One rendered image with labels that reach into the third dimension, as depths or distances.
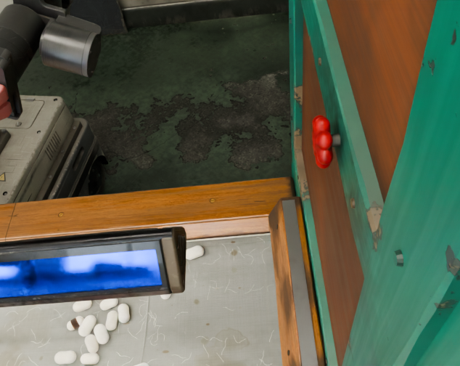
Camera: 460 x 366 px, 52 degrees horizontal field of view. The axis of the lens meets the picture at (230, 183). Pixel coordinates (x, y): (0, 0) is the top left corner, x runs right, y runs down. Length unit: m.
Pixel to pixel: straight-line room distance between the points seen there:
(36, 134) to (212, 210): 0.88
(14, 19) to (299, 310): 0.54
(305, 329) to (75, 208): 0.54
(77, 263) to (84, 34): 0.28
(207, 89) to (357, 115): 1.99
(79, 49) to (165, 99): 1.73
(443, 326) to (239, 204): 0.73
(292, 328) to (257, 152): 1.37
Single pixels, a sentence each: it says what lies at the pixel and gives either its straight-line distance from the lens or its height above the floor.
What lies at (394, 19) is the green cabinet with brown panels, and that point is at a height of 1.37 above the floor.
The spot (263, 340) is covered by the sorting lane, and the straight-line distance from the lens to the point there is 0.83.
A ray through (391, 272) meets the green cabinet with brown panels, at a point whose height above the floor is 1.29.
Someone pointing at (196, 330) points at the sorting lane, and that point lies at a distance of 0.85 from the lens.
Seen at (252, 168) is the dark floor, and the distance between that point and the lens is 1.96.
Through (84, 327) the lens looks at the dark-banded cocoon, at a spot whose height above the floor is 0.76.
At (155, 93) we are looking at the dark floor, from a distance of 2.39.
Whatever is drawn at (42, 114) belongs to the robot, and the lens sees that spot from 1.74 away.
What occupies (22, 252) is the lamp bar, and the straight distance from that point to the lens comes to 0.56.
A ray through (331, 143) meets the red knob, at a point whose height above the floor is 1.25.
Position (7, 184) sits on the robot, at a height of 0.47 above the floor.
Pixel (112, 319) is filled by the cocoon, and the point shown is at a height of 0.76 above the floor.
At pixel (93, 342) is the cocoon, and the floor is 0.76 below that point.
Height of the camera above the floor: 1.52
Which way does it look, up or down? 52 degrees down
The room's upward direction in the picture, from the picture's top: 11 degrees counter-clockwise
